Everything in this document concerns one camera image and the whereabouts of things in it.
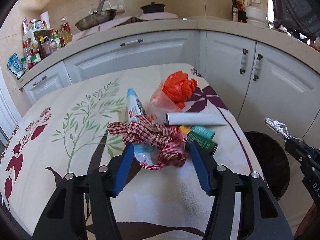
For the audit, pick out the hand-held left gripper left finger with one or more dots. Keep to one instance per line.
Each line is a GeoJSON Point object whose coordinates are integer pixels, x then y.
{"type": "Point", "coordinates": [123, 170]}

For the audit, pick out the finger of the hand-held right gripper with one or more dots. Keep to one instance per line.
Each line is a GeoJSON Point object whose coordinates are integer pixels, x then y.
{"type": "Point", "coordinates": [295, 149]}
{"type": "Point", "coordinates": [312, 151]}

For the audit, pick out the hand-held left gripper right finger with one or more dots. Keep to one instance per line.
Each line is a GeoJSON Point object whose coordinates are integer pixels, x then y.
{"type": "Point", "coordinates": [200, 167]}

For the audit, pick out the silver foil wrapper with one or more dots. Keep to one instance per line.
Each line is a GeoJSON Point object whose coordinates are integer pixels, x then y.
{"type": "Point", "coordinates": [277, 126]}

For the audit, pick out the black trash bin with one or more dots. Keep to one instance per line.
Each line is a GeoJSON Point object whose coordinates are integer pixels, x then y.
{"type": "Point", "coordinates": [267, 160]}

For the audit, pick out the green can with yellow cap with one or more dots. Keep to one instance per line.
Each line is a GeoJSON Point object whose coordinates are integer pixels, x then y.
{"type": "Point", "coordinates": [202, 137]}

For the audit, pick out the red checkered ribbon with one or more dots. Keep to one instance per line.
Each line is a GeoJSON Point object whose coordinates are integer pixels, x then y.
{"type": "Point", "coordinates": [150, 130]}

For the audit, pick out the white paper tube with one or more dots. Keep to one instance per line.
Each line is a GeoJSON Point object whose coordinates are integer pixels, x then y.
{"type": "Point", "coordinates": [195, 118]}

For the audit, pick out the white and blue tube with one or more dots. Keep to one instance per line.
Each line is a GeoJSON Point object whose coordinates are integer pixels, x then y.
{"type": "Point", "coordinates": [133, 105]}

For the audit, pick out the large orange plastic bag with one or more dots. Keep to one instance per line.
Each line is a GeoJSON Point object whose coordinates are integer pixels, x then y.
{"type": "Point", "coordinates": [177, 87]}

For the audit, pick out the tall white cabinet door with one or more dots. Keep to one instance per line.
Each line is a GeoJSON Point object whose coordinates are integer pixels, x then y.
{"type": "Point", "coordinates": [282, 92]}
{"type": "Point", "coordinates": [222, 75]}

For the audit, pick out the floral cream tablecloth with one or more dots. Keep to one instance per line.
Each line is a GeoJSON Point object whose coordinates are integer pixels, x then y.
{"type": "Point", "coordinates": [62, 160]}

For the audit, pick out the red tool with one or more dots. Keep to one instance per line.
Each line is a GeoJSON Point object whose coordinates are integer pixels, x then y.
{"type": "Point", "coordinates": [315, 47]}

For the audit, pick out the wide white cabinet front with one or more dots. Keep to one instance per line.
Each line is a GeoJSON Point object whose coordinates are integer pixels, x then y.
{"type": "Point", "coordinates": [130, 60]}

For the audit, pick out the small white cabinet door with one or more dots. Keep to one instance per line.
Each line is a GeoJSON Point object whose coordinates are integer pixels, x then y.
{"type": "Point", "coordinates": [47, 90]}

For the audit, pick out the white crumpled cloth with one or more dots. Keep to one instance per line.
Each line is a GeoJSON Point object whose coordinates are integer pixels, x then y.
{"type": "Point", "coordinates": [276, 26]}

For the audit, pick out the dark grey curtain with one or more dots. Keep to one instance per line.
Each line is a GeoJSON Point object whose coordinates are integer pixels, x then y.
{"type": "Point", "coordinates": [295, 5]}

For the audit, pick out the beige kitchen countertop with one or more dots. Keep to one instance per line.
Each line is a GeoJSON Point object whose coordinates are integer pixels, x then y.
{"type": "Point", "coordinates": [150, 27]}

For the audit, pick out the group of condiment bottles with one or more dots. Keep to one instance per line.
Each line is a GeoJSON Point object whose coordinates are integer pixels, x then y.
{"type": "Point", "coordinates": [47, 46]}

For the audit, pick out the red food packets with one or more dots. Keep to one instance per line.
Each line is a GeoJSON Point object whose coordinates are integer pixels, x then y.
{"type": "Point", "coordinates": [242, 13]}

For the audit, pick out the pink stove cover cloth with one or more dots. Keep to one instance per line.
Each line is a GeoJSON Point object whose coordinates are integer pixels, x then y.
{"type": "Point", "coordinates": [110, 25]}

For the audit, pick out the blue and white pouch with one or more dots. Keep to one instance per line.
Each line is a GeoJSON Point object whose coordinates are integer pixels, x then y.
{"type": "Point", "coordinates": [15, 66]}

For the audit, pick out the dark olive oil bottle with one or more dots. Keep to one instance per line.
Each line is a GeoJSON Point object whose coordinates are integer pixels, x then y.
{"type": "Point", "coordinates": [234, 11]}

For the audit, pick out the steel wok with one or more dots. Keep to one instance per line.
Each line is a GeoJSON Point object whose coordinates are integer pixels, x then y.
{"type": "Point", "coordinates": [95, 21]}

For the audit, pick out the white plastic bag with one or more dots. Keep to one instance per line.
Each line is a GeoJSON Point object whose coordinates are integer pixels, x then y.
{"type": "Point", "coordinates": [246, 1]}

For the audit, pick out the white spice rack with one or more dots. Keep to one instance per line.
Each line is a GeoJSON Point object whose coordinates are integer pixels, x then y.
{"type": "Point", "coordinates": [32, 33]}

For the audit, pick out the black cooking pot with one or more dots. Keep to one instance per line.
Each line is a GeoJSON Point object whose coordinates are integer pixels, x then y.
{"type": "Point", "coordinates": [152, 8]}

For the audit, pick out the white paper towel roll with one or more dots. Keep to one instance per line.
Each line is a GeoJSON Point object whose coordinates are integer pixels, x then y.
{"type": "Point", "coordinates": [45, 20]}

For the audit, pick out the white door frame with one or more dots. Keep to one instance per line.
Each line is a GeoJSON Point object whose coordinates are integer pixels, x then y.
{"type": "Point", "coordinates": [7, 105]}

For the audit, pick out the wide white wall socket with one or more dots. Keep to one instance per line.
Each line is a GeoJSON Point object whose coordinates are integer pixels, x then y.
{"type": "Point", "coordinates": [121, 5]}

